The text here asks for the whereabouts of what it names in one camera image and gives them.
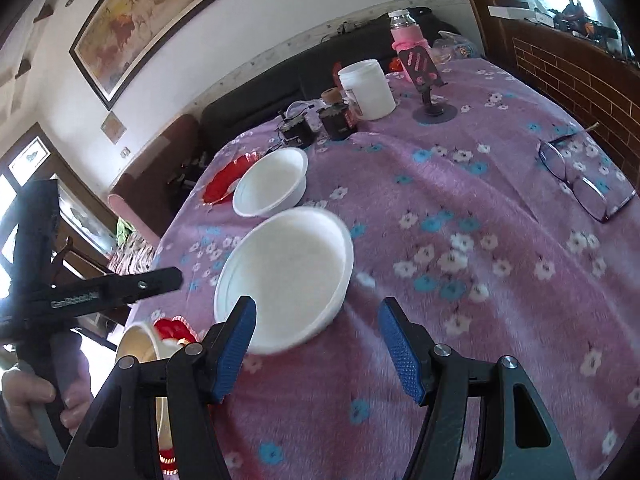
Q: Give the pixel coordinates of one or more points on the black phone stand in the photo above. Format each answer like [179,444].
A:
[425,76]

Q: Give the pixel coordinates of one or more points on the white plastic jar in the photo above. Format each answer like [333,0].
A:
[367,90]

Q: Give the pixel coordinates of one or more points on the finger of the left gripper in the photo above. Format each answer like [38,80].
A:
[131,288]

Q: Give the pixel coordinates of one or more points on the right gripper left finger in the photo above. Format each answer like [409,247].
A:
[118,437]

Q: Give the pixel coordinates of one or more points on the cream plastic bowl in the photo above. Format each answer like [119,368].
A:
[144,342]

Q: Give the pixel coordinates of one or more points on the framed horse painting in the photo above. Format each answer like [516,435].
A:
[119,37]

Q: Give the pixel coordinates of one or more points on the black ink bottle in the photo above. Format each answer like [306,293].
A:
[293,129]

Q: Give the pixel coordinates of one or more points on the purple frame eyeglasses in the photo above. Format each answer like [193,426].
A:
[585,171]

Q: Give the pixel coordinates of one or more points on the small white foam bowl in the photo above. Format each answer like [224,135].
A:
[275,183]

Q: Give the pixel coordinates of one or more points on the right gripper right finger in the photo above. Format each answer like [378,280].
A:
[516,436]

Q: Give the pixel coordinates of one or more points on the brick pattern wooden counter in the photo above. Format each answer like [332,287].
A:
[587,82]

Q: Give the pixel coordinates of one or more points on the person left hand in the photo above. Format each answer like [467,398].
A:
[21,390]

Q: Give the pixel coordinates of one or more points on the brown armchair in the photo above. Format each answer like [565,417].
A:
[140,194]

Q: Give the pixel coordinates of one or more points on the pink sleeved thermos bottle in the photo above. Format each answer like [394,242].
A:
[406,32]

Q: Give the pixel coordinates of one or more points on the purple floral tablecloth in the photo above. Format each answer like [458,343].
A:
[461,223]

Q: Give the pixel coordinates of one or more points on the white foam deep plate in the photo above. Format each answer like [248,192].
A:
[296,266]

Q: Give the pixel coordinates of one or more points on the dark jar with red label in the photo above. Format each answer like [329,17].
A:
[336,116]

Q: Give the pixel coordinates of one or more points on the small red glass dish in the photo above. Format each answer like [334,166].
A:
[221,188]

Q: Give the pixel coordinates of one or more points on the black sofa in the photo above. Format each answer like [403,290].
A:
[300,78]

